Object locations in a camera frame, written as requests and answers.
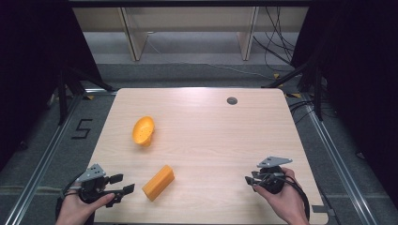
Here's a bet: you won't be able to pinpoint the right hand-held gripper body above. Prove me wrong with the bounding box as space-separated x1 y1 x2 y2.
251 156 294 195

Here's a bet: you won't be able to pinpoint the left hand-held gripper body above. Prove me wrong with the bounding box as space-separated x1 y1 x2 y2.
76 162 122 204

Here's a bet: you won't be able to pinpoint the person's right hand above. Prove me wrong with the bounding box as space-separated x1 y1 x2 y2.
253 167 310 225

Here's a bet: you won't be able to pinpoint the person's left hand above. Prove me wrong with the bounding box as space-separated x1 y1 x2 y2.
54 192 116 225

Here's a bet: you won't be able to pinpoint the orange rectangular block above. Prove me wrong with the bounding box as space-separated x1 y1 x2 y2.
141 164 176 203

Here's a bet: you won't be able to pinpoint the orange plastic bowl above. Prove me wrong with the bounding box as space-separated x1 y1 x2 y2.
131 115 156 147

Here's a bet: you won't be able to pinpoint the black tape floor mark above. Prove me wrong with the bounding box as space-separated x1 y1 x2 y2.
70 118 94 141

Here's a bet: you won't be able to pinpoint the black metal stand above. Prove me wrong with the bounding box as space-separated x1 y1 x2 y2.
56 65 116 127
262 57 326 122

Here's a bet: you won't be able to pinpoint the black curtain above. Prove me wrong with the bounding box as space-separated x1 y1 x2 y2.
0 0 104 172
290 0 398 207

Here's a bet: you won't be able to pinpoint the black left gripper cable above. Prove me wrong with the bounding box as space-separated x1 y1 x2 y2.
54 172 84 221

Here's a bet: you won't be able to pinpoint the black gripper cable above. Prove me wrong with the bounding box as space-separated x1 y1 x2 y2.
54 172 84 221
266 173 312 222

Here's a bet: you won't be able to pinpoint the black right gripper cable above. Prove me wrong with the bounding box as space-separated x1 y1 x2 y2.
266 173 312 222

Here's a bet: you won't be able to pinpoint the aluminium floor rail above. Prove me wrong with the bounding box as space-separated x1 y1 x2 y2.
2 88 119 225
298 93 380 225

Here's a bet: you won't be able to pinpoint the black floor cables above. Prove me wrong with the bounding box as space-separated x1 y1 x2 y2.
287 98 316 125

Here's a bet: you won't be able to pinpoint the bundle of black hanging cables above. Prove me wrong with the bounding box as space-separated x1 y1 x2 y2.
252 6 298 66

